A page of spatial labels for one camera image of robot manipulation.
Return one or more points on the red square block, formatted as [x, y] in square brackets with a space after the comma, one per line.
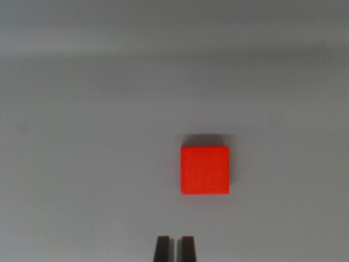
[205, 170]

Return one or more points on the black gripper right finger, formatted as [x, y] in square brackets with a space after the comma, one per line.
[188, 249]

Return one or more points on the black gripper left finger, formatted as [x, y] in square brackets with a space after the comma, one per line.
[162, 249]

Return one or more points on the white plastic tray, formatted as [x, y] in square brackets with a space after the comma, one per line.
[81, 136]

